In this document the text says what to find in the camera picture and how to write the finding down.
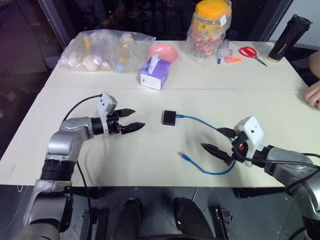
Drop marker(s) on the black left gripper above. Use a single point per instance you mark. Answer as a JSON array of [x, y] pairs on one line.
[[113, 126]]

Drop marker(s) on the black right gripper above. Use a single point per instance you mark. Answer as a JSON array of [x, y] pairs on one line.
[[241, 140]]

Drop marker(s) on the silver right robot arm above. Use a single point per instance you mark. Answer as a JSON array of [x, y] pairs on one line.
[[290, 167]]

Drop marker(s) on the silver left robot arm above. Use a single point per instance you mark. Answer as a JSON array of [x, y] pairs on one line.
[[67, 140]]

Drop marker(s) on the bare person forearm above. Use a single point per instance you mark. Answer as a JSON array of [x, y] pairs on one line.
[[315, 65]]

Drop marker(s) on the small black box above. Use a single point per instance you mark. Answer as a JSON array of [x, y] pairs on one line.
[[168, 118]]

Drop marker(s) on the bare person hand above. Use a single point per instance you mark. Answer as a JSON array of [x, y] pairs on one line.
[[313, 95]]

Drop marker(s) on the purple tissue box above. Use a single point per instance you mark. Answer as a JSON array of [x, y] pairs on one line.
[[156, 75]]

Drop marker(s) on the black table support bar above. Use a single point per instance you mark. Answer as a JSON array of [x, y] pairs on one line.
[[260, 193]]

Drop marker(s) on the clear plastic bag of toys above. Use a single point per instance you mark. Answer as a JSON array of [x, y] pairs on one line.
[[105, 50]]

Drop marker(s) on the pink plastic bowl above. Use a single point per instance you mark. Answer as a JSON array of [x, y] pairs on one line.
[[166, 52]]

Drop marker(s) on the dark rounded shape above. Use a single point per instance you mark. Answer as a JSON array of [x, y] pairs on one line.
[[190, 217]]

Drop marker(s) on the pink orange plastic trinket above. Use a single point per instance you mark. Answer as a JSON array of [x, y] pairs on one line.
[[233, 60]]

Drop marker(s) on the candy jar with orange lid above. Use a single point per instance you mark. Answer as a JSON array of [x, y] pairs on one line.
[[208, 32]]

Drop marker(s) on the black thermos bottle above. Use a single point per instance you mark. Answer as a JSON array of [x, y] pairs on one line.
[[287, 37]]

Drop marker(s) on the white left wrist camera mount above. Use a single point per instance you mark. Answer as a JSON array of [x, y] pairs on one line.
[[106, 101]]

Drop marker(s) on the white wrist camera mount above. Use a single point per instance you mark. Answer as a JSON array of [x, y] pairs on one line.
[[106, 101], [252, 130]]

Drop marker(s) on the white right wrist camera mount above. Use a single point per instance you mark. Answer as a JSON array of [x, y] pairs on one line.
[[252, 130]]

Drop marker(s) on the grey metal frame post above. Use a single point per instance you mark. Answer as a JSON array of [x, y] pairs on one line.
[[56, 27], [278, 17]]

